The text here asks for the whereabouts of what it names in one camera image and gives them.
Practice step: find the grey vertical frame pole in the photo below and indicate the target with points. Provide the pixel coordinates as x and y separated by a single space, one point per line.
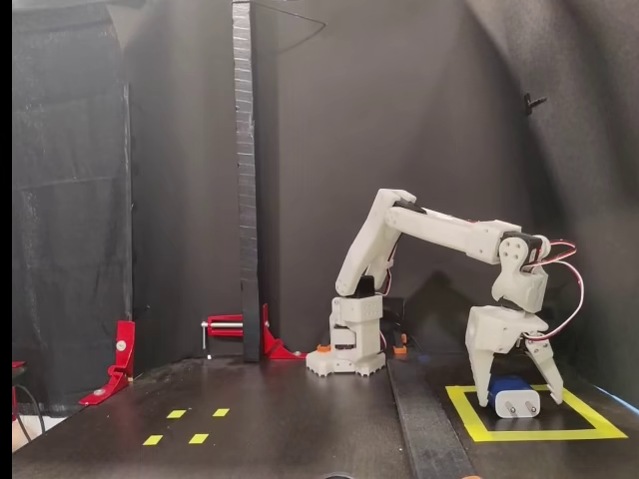
128 199

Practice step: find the blue white charger plug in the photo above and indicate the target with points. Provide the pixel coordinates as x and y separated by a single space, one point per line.
514 404

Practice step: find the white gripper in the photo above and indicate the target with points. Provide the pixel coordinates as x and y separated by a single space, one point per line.
496 333

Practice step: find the black clip on backdrop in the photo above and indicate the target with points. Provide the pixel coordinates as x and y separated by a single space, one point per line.
531 104

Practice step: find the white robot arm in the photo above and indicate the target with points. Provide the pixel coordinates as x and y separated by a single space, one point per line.
439 229

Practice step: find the yellow tape square outline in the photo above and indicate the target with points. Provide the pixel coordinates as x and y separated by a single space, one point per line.
549 435

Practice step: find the black tape piece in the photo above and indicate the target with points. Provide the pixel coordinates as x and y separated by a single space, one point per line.
541 312
549 293

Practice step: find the small yellow tape marker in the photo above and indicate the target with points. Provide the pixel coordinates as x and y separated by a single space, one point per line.
198 438
176 413
220 412
153 440

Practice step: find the black mesh fabric curtain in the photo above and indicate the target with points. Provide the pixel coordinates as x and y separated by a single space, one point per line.
70 199

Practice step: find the black vertical post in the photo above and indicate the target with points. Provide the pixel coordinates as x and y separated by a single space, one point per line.
247 199

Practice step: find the red corner bracket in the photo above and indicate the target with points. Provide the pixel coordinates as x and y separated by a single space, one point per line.
122 349
272 344

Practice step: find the black flat rail strip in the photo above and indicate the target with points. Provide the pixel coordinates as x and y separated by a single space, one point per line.
429 424

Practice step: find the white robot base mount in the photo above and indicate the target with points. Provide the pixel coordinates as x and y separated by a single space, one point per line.
369 364

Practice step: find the red bar clamp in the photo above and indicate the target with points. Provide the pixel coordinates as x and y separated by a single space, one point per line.
224 319

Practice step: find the red clamp piece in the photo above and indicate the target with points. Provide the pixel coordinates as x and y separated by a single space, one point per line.
18 364

